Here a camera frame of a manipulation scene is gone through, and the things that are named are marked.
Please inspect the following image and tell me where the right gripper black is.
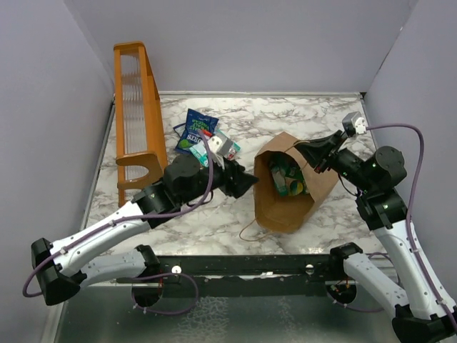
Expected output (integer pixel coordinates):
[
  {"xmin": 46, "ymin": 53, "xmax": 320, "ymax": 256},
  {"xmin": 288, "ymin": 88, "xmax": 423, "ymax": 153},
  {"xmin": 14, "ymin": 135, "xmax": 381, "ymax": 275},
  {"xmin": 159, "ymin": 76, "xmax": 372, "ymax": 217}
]
[{"xmin": 295, "ymin": 129, "xmax": 376, "ymax": 193}]

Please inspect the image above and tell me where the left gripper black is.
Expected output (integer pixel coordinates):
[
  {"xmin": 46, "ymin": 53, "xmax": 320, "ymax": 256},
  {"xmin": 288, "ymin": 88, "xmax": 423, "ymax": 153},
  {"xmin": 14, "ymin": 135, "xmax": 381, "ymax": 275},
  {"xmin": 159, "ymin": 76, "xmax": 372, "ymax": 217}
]
[{"xmin": 179, "ymin": 151, "xmax": 257, "ymax": 204}]

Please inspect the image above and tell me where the green yellow snack packet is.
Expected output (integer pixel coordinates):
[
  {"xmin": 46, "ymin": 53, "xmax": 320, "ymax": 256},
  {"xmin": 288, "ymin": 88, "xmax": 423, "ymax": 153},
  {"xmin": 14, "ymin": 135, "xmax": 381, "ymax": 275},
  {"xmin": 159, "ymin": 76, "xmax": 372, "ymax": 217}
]
[{"xmin": 269, "ymin": 161, "xmax": 309, "ymax": 197}]

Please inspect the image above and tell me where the brown paper bag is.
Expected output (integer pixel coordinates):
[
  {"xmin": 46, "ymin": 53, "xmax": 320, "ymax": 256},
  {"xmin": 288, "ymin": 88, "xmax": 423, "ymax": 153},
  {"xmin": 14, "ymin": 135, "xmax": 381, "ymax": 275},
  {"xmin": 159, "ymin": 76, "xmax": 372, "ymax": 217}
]
[{"xmin": 253, "ymin": 131, "xmax": 338, "ymax": 234}]

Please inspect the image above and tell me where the blue Burts crisps packet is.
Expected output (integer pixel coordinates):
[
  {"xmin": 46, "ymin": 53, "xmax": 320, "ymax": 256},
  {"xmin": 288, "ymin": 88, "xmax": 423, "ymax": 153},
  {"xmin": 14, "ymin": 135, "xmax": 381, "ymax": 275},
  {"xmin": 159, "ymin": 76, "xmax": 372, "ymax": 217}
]
[{"xmin": 175, "ymin": 109, "xmax": 219, "ymax": 154}]

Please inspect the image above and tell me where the dark blue snack packet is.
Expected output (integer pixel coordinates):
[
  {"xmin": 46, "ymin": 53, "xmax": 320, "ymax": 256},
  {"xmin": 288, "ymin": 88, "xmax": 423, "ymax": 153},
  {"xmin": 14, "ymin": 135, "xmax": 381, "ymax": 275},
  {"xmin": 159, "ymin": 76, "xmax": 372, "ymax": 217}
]
[{"xmin": 173, "ymin": 123, "xmax": 186, "ymax": 137}]

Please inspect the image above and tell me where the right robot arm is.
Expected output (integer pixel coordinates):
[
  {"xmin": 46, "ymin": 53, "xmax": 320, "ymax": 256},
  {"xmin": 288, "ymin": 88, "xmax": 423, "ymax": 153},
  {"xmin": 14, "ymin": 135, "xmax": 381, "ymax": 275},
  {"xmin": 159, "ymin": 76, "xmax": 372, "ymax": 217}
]
[{"xmin": 293, "ymin": 131, "xmax": 456, "ymax": 342}]

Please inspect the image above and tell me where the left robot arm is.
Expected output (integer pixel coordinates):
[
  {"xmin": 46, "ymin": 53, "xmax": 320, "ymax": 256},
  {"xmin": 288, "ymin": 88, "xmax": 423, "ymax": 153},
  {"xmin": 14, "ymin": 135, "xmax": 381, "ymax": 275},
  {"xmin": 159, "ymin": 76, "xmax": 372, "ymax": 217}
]
[{"xmin": 31, "ymin": 155, "xmax": 259, "ymax": 306}]

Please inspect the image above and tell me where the orange wooden rack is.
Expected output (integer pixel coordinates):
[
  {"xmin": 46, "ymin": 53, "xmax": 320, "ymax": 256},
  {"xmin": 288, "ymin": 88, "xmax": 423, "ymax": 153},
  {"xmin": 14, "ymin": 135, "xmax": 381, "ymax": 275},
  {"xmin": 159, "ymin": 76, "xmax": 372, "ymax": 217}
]
[{"xmin": 114, "ymin": 41, "xmax": 168, "ymax": 207}]

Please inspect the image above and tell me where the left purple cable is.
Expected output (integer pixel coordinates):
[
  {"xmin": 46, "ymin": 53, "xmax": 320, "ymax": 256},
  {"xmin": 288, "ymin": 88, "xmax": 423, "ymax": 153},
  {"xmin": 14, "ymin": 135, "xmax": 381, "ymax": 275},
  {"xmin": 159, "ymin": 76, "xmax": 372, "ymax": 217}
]
[{"xmin": 22, "ymin": 130, "xmax": 215, "ymax": 316}]

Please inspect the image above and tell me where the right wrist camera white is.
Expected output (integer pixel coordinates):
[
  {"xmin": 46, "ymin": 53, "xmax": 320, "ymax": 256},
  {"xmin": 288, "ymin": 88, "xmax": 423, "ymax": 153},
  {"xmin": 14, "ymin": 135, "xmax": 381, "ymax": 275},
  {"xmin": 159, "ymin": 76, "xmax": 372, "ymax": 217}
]
[{"xmin": 342, "ymin": 111, "xmax": 368, "ymax": 137}]

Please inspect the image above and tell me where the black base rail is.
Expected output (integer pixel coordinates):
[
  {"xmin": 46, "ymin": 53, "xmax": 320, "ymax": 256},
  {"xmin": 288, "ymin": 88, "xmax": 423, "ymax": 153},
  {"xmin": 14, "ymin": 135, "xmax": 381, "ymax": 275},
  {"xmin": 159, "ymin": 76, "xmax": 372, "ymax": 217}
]
[{"xmin": 110, "ymin": 253, "xmax": 372, "ymax": 297}]

